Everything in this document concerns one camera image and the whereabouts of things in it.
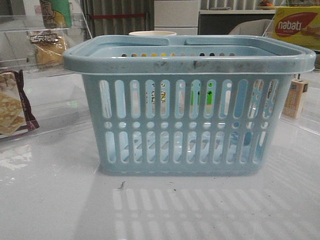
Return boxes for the packaged bread clear wrapper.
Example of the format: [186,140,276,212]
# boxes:
[29,30,68,68]

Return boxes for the light blue plastic basket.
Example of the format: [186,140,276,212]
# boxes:
[63,35,316,176]

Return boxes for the white paper cup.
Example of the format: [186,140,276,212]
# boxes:
[128,30,177,37]

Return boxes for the white drawer cabinet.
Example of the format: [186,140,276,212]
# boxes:
[154,0,201,35]

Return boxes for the dark shelf unit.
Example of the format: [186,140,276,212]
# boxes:
[198,9,275,35]

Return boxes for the clear acrylic left shelf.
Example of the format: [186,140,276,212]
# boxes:
[0,11,91,140]

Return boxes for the clear acrylic shelf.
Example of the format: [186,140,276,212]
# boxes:
[259,17,320,136]
[0,11,91,140]

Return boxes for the small beige carton box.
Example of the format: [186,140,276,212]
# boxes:
[282,79,309,119]

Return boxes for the beige armchair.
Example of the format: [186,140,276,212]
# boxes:
[229,19,273,36]

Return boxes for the clear acrylic right shelf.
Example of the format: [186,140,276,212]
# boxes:
[259,17,320,136]

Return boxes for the cracker package brown wrapper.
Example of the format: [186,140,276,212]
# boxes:
[0,70,40,139]

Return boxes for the green cartoon snack bag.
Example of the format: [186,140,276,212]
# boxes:
[39,0,72,29]

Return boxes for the yellow nabati wafer box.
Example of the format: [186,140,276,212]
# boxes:
[270,6,320,51]

